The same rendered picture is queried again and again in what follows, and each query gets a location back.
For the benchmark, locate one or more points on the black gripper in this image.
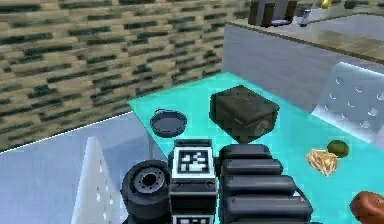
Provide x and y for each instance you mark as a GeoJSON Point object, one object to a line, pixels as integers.
{"type": "Point", "coordinates": [146, 190]}

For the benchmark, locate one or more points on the brown potato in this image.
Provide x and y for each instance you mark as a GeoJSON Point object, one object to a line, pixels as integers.
{"type": "Point", "coordinates": [366, 206]}

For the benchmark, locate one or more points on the pale shredded food pile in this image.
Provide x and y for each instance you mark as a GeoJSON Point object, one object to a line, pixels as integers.
{"type": "Point", "coordinates": [322, 161]}

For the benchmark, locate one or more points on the grey pepper shaker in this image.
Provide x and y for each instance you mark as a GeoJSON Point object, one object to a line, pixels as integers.
{"type": "Point", "coordinates": [304, 17]}

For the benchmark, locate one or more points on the turquoise table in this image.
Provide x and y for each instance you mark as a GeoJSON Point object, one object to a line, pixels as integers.
{"type": "Point", "coordinates": [300, 133]}

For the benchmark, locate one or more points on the green round fruit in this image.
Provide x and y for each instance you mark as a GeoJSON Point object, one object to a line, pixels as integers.
{"type": "Point", "coordinates": [338, 148]}

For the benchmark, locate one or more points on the grey kitchen counter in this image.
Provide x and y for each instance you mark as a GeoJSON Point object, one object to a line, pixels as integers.
{"type": "Point", "coordinates": [300, 56]}

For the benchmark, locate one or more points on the black toaster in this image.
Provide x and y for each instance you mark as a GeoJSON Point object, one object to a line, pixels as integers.
{"type": "Point", "coordinates": [245, 111]}

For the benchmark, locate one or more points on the yellow fruit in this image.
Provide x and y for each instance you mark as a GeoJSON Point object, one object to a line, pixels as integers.
{"type": "Point", "coordinates": [325, 4]}

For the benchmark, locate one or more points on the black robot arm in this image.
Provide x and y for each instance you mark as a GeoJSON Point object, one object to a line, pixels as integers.
{"type": "Point", "coordinates": [256, 186]}

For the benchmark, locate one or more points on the dark coffee machine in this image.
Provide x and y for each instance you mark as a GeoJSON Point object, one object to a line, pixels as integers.
{"type": "Point", "coordinates": [271, 11]}

